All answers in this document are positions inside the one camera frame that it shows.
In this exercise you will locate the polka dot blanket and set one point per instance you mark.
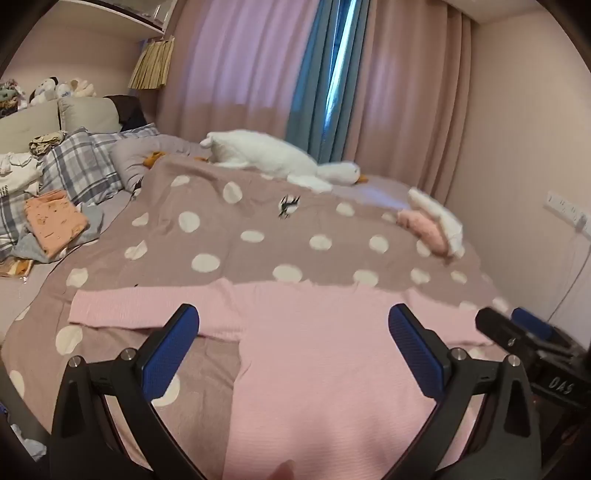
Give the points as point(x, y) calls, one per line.
point(277, 240)

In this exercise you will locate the crumpled patterned garment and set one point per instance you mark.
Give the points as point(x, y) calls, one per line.
point(46, 143)

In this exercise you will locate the straw fringe hanging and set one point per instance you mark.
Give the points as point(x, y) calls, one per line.
point(152, 64)

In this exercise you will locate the folded orange garment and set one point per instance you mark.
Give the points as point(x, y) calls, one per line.
point(53, 221)

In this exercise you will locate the pink knit sweater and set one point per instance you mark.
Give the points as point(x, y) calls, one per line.
point(318, 369)

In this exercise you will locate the white goose plush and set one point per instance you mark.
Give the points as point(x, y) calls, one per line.
point(258, 152)

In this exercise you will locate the white printed garment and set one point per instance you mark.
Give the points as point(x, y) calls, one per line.
point(16, 173)

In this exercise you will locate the white wall shelf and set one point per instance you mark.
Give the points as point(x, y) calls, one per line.
point(134, 18)

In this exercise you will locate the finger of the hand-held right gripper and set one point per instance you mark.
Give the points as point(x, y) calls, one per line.
point(501, 330)
point(531, 321)

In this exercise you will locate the white power strip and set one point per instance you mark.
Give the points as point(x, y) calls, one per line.
point(565, 210)

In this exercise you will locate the plaid pillow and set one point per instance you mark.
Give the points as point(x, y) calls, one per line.
point(81, 161)

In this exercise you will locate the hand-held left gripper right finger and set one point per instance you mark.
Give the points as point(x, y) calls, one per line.
point(415, 350)

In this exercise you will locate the folded pink garment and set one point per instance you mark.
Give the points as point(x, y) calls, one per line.
point(427, 230)

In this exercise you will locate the dark garment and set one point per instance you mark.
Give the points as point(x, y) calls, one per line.
point(129, 110)

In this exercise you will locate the blue curtain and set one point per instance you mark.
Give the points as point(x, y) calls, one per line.
point(323, 92)

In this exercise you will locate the grey garment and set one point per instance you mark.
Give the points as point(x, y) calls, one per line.
point(92, 221)

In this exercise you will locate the group of plush toys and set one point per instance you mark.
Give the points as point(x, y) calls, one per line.
point(51, 90)

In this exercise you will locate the beige headboard cushion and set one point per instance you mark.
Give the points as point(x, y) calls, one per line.
point(90, 113)
point(25, 127)

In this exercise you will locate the pink curtain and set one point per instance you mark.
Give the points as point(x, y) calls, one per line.
point(415, 92)
point(240, 69)

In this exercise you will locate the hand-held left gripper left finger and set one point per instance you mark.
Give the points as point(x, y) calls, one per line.
point(171, 350)

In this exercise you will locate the grey pillow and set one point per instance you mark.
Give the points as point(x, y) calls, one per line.
point(131, 157)

